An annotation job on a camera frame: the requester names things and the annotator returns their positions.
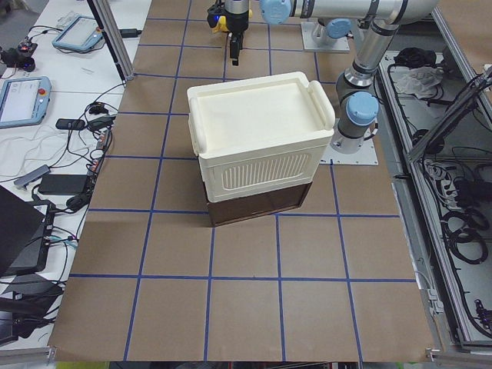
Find yellow plush dinosaur toy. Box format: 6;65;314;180
212;8;252;33

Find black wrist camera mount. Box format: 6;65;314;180
207;0;224;28

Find black laptop computer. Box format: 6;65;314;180
1;188;55;277

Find crumpled white cloth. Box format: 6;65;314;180
395;66;444;99

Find black power adapter brick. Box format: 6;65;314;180
38;174;88;195

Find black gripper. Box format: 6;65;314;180
224;0;248;65

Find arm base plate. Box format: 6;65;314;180
301;18;351;53
320;135;379;166

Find aluminium frame post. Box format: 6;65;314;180
87;0;135;83

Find blue teach pendant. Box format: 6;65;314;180
1;76;52;129
52;15;103;53

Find cream plastic storage box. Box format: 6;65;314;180
187;71;335;202

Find blue teach pendant near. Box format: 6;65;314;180
1;76;52;129

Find dark brown wooden drawer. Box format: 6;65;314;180
204;182;312;227

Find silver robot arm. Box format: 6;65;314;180
260;1;438;154

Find blue teach pendant far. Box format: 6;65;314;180
52;15;103;53

